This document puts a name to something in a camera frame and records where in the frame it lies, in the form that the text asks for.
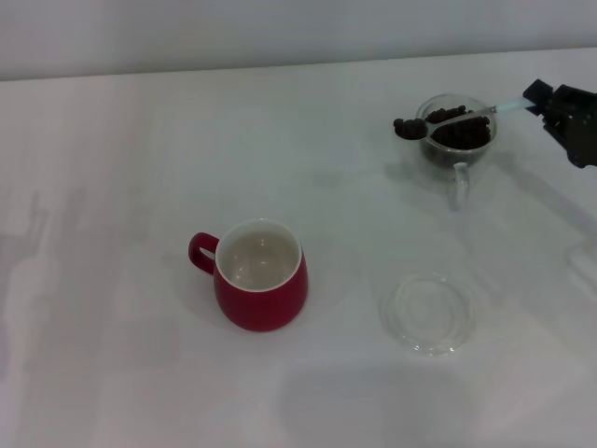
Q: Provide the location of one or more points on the small scooped coffee bean heap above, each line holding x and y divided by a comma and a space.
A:
409, 127

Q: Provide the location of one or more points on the clear glass saucer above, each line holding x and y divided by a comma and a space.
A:
429, 343

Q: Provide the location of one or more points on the red ceramic mug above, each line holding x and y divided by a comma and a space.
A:
261, 298

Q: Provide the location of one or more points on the coffee beans pile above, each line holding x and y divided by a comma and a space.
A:
462, 135

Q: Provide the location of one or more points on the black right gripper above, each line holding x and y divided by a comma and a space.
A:
576, 126

